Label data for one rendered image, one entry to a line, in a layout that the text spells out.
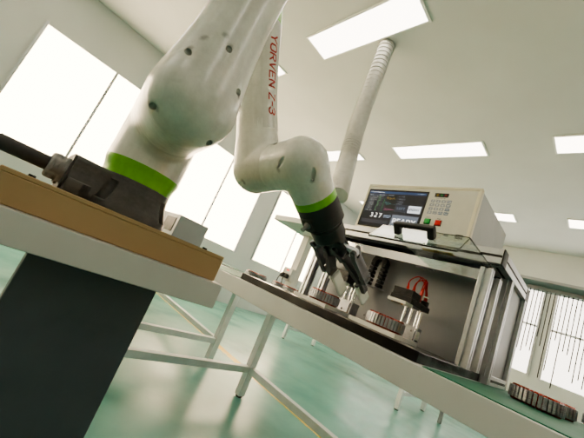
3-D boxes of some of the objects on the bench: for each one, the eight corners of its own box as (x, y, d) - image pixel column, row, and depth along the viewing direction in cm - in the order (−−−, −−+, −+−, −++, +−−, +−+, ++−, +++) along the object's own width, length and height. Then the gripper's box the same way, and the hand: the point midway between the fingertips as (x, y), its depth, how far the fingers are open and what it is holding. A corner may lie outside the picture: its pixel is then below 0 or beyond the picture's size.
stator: (391, 332, 82) (395, 318, 82) (357, 317, 90) (361, 305, 91) (408, 339, 89) (412, 327, 90) (375, 324, 97) (379, 313, 98)
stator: (328, 304, 100) (331, 294, 100) (301, 293, 107) (305, 283, 108) (342, 310, 108) (346, 301, 109) (317, 300, 115) (321, 290, 116)
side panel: (486, 385, 89) (513, 281, 96) (474, 380, 91) (501, 278, 98) (506, 390, 107) (527, 302, 114) (495, 386, 109) (517, 300, 116)
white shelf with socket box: (284, 292, 177) (314, 220, 186) (248, 275, 204) (275, 214, 214) (320, 306, 199) (344, 242, 209) (283, 289, 227) (307, 233, 236)
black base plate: (415, 362, 60) (419, 351, 60) (240, 278, 107) (242, 272, 108) (478, 381, 90) (480, 374, 90) (319, 308, 137) (321, 304, 138)
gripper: (285, 226, 73) (317, 295, 83) (349, 240, 58) (379, 321, 69) (305, 209, 76) (334, 277, 87) (370, 217, 62) (395, 297, 73)
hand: (350, 288), depth 77 cm, fingers open, 6 cm apart
